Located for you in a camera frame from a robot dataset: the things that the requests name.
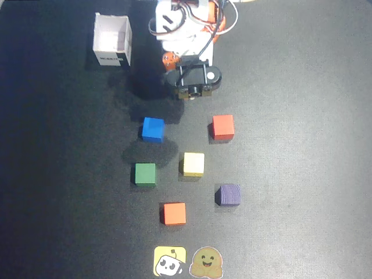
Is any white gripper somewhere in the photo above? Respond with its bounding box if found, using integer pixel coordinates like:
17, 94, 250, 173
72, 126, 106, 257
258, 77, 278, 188
161, 30, 215, 73

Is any blue cube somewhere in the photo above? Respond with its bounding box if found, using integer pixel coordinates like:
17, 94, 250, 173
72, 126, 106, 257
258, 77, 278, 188
141, 116, 166, 144

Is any red cube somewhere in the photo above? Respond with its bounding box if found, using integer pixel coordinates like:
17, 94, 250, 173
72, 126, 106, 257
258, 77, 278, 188
209, 114, 235, 141

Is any yellow cube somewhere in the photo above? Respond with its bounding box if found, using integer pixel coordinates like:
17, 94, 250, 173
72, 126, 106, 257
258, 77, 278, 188
179, 152, 205, 178

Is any green cube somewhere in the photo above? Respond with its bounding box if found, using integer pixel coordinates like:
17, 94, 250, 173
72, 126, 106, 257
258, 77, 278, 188
134, 162, 158, 187

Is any purple cube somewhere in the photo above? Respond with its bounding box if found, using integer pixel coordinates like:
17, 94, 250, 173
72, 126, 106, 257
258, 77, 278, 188
214, 183, 242, 208

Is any orange cube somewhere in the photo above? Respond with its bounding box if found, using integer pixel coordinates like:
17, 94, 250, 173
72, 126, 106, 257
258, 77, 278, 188
160, 202, 187, 226

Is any white cardboard box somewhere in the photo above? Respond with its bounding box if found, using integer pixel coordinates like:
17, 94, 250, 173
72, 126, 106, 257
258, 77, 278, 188
92, 12, 133, 68

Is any dark grey table mat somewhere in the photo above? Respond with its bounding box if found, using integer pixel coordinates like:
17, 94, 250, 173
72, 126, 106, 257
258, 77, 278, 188
0, 0, 372, 279

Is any yellow robot sticker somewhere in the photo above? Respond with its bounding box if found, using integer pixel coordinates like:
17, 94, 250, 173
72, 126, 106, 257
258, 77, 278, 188
153, 246, 187, 277

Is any hugging face emoji sticker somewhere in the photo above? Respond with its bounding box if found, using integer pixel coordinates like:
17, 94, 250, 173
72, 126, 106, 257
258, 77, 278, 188
188, 246, 224, 279

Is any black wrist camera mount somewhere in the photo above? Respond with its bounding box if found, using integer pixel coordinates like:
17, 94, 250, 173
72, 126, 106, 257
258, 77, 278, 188
164, 64, 223, 101

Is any white servo wire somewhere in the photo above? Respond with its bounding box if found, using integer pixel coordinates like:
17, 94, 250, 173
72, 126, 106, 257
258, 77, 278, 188
214, 0, 239, 36

